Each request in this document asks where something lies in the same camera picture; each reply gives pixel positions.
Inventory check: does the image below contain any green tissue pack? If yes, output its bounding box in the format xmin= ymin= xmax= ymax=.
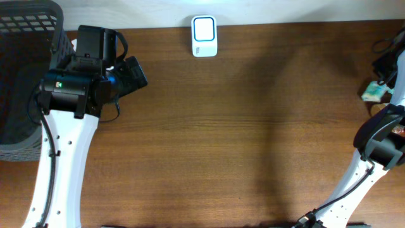
xmin=361 ymin=81 xmax=389 ymax=103

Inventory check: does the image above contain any white Pantene tube gold cap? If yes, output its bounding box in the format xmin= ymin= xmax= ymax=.
xmin=370 ymin=103 xmax=388 ymax=117

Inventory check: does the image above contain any orange chocolate bar wrapper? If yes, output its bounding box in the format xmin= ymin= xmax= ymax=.
xmin=392 ymin=124 xmax=405 ymax=137

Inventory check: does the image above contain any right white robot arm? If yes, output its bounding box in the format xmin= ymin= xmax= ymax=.
xmin=295 ymin=29 xmax=404 ymax=227

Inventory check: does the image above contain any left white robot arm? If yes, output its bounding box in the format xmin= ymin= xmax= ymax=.
xmin=24 ymin=25 xmax=148 ymax=227

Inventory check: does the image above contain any white barcode scanner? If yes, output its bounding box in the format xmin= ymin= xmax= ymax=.
xmin=191 ymin=15 xmax=218 ymax=58

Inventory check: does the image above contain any grey plastic mesh basket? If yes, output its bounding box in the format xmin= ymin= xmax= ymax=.
xmin=1 ymin=1 xmax=73 ymax=162

